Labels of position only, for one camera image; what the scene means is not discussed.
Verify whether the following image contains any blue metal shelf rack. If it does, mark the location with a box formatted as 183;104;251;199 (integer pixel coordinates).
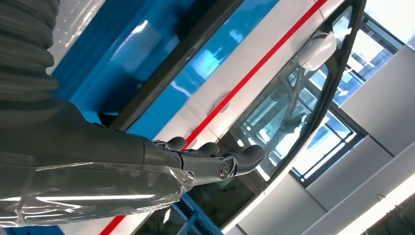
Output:
3;0;281;235

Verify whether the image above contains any white car red stripe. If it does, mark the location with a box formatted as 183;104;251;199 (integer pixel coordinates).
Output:
58;0;369;235

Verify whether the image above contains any glass building window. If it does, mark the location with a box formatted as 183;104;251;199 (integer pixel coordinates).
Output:
332;13;404;108
289;108;365;188

